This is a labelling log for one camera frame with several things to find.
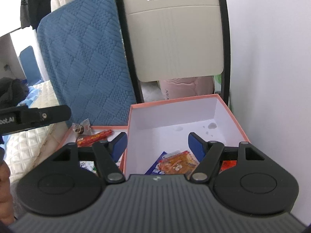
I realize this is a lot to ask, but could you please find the clear orange tofu snack packet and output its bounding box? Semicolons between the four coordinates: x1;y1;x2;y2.
158;151;199;176

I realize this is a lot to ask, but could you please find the blue spicy cabbage snack packet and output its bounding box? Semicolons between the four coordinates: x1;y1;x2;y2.
145;151;167;175

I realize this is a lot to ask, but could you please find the red label snack packet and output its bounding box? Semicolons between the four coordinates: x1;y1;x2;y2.
219;160;237;173

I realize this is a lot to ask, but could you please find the person's left hand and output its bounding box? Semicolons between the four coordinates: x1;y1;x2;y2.
0;162;15;225

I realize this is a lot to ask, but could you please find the black garment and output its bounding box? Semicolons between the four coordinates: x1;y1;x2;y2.
0;77;29;110

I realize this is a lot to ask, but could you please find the green label snack packet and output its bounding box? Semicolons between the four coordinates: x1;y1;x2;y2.
79;161;98;175

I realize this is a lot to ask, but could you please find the light blue cloth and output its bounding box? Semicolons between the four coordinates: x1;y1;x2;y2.
2;86;41;149

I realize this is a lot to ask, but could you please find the red sausage stick packet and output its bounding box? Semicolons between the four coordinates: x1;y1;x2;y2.
76;129;113;147

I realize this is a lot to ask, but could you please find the small clear wrapper packet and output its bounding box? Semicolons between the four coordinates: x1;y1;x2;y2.
72;118;92;136

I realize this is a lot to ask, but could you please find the pink deep gift box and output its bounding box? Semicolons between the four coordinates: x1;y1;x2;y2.
123;94;248;177

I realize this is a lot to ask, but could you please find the pink shallow box lid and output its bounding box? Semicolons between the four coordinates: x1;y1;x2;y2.
58;126;128;172

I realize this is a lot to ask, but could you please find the pink bag under chair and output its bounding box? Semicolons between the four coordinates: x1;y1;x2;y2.
159;76;214;99

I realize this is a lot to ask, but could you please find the blue textured cushion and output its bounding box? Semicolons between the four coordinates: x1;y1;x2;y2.
36;0;136;126

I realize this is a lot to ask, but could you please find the cream folding chair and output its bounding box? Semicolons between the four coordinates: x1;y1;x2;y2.
117;0;231;103

